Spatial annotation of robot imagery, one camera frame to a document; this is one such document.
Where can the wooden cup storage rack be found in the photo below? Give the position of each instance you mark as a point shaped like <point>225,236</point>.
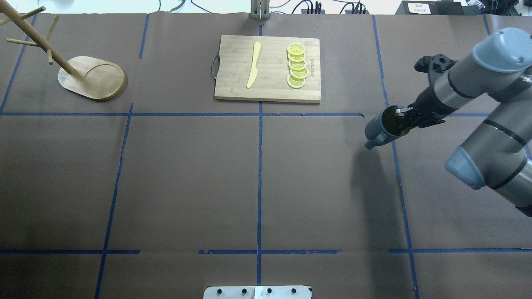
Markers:
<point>96,79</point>

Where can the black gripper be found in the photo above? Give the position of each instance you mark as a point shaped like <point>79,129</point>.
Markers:
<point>428,103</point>

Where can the black box with label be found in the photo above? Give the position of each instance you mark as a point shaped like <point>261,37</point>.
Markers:
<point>429,7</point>

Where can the aluminium frame post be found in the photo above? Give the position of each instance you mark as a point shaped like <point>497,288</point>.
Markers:
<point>260,10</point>

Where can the lemon slice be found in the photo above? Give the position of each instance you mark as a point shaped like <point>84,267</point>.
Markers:
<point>296,58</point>
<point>299,73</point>
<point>294,82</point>
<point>296,49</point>
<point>297,66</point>

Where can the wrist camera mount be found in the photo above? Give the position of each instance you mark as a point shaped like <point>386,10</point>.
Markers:
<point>434,64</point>

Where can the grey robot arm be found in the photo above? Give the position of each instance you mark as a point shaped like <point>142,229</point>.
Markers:
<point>499,66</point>

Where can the yellow plastic knife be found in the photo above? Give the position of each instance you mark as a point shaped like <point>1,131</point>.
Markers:
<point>254,61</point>

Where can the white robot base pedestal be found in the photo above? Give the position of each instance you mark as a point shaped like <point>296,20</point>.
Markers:
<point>259,292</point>

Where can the black power strip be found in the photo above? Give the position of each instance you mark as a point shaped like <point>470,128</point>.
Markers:
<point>357,8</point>
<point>313,7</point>

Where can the bamboo cutting board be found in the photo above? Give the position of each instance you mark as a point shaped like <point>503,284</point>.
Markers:
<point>270,85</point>

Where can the dark teal mug yellow inside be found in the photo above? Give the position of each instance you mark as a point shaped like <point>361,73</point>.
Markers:
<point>381,130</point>

